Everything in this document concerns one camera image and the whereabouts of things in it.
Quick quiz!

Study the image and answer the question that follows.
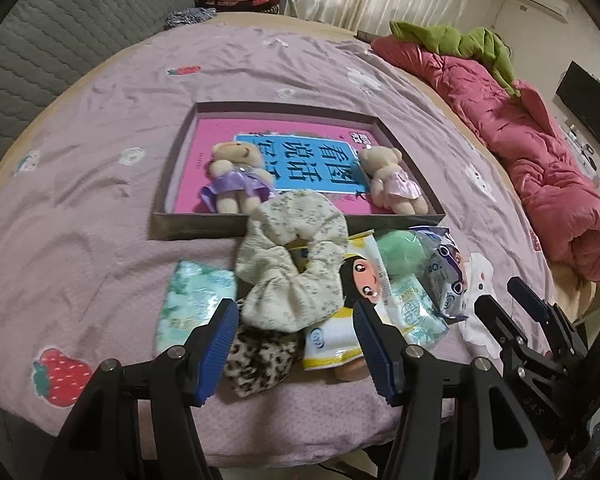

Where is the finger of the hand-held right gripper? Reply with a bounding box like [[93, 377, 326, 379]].
[[506, 276, 576, 341], [473, 294, 531, 358]]

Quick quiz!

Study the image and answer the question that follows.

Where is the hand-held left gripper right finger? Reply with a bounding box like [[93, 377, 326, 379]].
[[352, 300, 561, 480]]

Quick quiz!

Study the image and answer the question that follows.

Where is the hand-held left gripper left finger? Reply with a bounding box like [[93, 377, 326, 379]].
[[42, 297, 241, 480]]

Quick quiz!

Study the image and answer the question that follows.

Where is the leopard print scrunchie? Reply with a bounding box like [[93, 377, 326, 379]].
[[215, 297, 306, 401]]

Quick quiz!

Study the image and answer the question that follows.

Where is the yellow and white tissue pack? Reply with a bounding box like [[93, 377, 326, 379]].
[[300, 307, 376, 372]]

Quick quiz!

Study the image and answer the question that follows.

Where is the green patterned tissue pack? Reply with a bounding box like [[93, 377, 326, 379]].
[[380, 275, 451, 348], [155, 260, 238, 356]]

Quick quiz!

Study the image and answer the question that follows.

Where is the cartoon girl tissue pack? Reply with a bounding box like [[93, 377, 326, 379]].
[[337, 230, 396, 321]]

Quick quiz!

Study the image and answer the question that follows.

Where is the cream floral scrunchie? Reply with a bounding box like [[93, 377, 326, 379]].
[[235, 189, 350, 333]]

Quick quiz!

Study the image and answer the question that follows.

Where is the green powder puff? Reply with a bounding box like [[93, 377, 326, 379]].
[[377, 229, 431, 281]]

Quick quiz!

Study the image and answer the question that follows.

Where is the shallow cardboard box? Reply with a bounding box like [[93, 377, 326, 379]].
[[152, 101, 446, 241]]

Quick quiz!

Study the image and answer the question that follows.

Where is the blue and white plastic pack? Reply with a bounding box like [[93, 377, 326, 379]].
[[412, 225, 468, 321]]

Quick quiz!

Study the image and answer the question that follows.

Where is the pink quilt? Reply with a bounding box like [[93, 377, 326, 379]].
[[370, 35, 600, 288]]

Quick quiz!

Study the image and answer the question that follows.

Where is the teddy bear in pink dress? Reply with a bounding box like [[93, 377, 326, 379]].
[[356, 145, 429, 215]]

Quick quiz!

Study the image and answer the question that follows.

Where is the purple printed bed sheet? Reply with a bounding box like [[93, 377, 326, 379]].
[[0, 12, 556, 461]]

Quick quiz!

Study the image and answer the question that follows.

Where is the teddy bear in purple dress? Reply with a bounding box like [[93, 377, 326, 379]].
[[197, 140, 276, 216]]

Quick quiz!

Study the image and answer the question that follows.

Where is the black television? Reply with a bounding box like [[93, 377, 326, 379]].
[[555, 60, 600, 151]]

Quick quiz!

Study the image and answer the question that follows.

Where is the pink picture book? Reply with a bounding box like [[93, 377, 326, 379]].
[[172, 117, 433, 216]]

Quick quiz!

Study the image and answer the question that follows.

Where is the green blanket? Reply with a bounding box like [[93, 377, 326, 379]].
[[389, 20, 523, 98]]

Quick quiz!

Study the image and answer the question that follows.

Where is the dark patterned cloth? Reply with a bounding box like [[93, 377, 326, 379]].
[[164, 7, 217, 31]]

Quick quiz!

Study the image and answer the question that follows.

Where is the grey quilted headboard cover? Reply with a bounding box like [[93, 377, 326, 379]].
[[0, 0, 197, 181]]

